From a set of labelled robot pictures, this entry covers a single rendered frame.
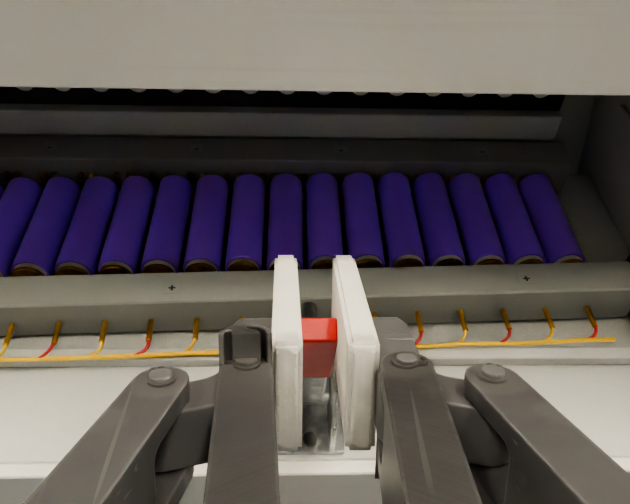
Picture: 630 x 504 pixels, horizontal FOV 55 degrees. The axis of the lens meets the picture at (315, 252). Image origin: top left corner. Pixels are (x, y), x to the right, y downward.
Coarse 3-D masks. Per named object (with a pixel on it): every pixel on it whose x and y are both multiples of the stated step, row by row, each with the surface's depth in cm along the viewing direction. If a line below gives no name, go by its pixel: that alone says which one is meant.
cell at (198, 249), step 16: (208, 176) 33; (208, 192) 32; (224, 192) 33; (208, 208) 32; (224, 208) 32; (192, 224) 31; (208, 224) 31; (224, 224) 32; (192, 240) 30; (208, 240) 30; (192, 256) 29; (208, 256) 29
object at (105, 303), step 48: (0, 288) 27; (48, 288) 27; (96, 288) 27; (144, 288) 27; (192, 288) 27; (240, 288) 27; (384, 288) 28; (432, 288) 28; (480, 288) 28; (528, 288) 28; (576, 288) 28; (624, 288) 28; (192, 336) 27
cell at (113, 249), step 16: (128, 192) 32; (144, 192) 33; (128, 208) 31; (144, 208) 32; (112, 224) 31; (128, 224) 31; (144, 224) 32; (112, 240) 30; (128, 240) 30; (112, 256) 29; (128, 256) 29
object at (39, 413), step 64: (0, 128) 34; (64, 128) 35; (128, 128) 35; (192, 128) 35; (256, 128) 35; (320, 128) 35; (384, 128) 35; (448, 128) 35; (512, 128) 35; (192, 192) 35; (576, 192) 37; (512, 320) 30; (576, 320) 30; (0, 384) 26; (64, 384) 27; (576, 384) 27; (0, 448) 24; (64, 448) 25
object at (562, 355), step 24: (72, 360) 27; (96, 360) 27; (120, 360) 27; (144, 360) 27; (168, 360) 27; (192, 360) 27; (216, 360) 27; (432, 360) 27; (456, 360) 28; (480, 360) 28; (504, 360) 28; (528, 360) 28; (552, 360) 28; (576, 360) 28; (600, 360) 28; (624, 360) 28
